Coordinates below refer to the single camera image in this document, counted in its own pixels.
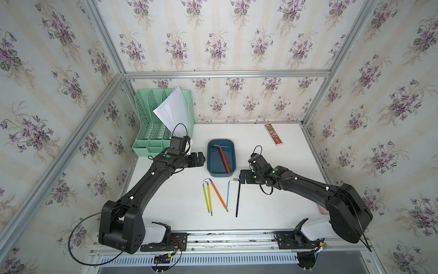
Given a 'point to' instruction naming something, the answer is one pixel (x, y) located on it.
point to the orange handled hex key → (217, 192)
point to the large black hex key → (222, 157)
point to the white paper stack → (173, 112)
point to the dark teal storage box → (215, 165)
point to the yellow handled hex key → (209, 197)
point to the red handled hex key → (224, 158)
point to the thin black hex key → (238, 196)
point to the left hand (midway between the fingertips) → (199, 159)
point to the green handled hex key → (205, 196)
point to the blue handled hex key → (227, 192)
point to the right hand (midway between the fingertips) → (248, 176)
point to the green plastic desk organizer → (153, 137)
